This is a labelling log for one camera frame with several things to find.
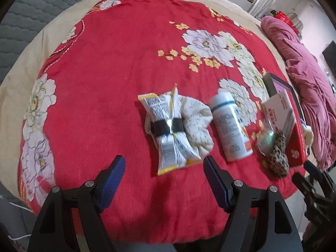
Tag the white plastic bottle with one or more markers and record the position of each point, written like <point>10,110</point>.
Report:
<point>231,128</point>

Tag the white floral sock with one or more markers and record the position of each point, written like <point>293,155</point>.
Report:
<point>197,120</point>

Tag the white green plastic packet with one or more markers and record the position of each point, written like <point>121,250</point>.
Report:
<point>265,139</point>

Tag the small cream plush toy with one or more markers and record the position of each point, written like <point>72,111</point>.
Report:
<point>307,135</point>

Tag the red gift bag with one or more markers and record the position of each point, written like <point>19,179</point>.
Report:
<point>283,18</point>

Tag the grey quilted headboard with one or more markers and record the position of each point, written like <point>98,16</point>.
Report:
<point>26,10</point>

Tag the yellow white snack packet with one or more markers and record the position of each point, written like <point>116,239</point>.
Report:
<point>170,149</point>

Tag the leopard print cloth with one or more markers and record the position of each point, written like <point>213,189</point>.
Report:
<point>278,157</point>

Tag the red and white box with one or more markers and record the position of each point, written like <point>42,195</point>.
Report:
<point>296,141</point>

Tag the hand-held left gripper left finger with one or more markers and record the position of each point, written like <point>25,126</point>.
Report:
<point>113,183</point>

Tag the red floral blanket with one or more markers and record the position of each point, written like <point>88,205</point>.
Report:
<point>118,71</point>

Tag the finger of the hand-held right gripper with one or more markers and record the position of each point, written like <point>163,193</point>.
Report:
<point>313,169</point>
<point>302,183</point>

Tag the pink quilt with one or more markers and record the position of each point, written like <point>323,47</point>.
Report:
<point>315,97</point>

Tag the black elastic band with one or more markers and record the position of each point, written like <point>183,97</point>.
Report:
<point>161,128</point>

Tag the black television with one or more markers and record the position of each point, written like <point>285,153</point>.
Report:
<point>330,55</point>

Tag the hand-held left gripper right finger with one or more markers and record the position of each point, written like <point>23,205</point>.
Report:
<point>218,186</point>

